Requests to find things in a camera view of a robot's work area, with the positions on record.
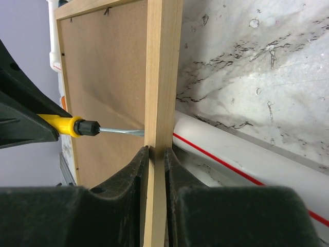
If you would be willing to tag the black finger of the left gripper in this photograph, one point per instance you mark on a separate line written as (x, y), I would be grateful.
(21, 104)

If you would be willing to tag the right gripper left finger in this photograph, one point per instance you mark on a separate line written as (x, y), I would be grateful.
(106, 215)

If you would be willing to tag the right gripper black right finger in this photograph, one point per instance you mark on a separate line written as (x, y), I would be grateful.
(199, 215)

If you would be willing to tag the small yellow screwdriver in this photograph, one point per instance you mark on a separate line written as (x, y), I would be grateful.
(77, 126)

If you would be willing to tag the wooden picture frame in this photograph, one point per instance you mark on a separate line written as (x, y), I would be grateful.
(119, 65)

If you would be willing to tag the white PVC pipe rack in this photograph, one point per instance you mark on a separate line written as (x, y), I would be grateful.
(252, 95)

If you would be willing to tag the orange handled screwdriver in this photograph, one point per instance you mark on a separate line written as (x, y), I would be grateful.
(63, 102)

